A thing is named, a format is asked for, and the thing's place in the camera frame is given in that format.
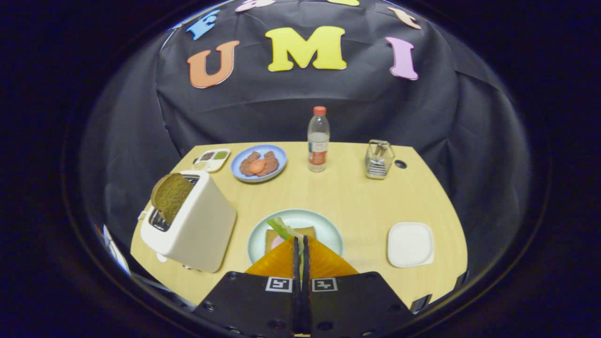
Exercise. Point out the red tomato slice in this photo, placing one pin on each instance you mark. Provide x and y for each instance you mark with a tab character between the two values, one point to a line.
257	166

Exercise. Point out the tan bread slice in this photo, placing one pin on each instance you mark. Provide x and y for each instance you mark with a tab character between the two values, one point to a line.
271	234

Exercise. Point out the blue round plate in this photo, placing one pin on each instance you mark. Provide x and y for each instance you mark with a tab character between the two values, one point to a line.
278	151

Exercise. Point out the white square plate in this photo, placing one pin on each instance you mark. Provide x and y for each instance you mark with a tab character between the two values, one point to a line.
411	244

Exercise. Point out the white plastic object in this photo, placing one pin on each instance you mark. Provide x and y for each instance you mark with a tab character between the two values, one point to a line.
115	251

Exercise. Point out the green lettuce leaf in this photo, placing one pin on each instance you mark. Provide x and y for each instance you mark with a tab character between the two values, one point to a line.
281	227

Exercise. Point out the black table grommet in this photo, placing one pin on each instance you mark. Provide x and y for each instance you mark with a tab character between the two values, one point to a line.
400	164

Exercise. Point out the clear bottle with red cap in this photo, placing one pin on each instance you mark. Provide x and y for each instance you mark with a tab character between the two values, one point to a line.
318	141

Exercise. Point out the white seasoning tray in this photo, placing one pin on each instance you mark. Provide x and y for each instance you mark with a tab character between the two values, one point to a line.
211	164

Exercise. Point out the brown toast slice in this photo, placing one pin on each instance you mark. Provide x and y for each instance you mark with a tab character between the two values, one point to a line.
171	197

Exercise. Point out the black table edge clamp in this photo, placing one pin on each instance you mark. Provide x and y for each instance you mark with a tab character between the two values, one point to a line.
461	280
421	303

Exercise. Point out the brown meat patty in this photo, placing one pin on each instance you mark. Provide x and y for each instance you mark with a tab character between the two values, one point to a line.
271	162
248	164

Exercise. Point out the pale green round plate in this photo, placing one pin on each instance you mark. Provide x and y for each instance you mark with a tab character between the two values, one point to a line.
324	230

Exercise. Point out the pink ham slice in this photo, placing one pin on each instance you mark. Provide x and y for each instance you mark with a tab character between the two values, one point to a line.
277	242

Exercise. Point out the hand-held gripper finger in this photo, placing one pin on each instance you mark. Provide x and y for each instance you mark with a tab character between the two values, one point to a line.
296	263
305	263

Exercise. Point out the white toaster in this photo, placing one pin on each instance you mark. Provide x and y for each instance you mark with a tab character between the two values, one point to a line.
202	230

